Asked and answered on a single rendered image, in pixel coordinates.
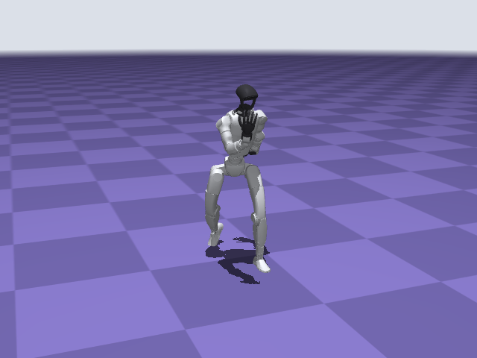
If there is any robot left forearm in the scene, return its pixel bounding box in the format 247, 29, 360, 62
250, 140, 262, 155

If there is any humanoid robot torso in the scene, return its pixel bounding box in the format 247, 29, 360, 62
222, 109, 259, 177

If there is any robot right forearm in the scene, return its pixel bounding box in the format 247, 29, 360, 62
226, 136, 251, 154

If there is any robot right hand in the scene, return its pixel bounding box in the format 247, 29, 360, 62
238, 110, 258, 141

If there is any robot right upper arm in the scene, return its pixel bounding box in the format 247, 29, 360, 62
216, 116, 238, 155

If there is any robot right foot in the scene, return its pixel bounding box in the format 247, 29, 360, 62
208, 222, 224, 246

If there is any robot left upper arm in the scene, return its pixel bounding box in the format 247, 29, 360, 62
254, 110, 268, 142

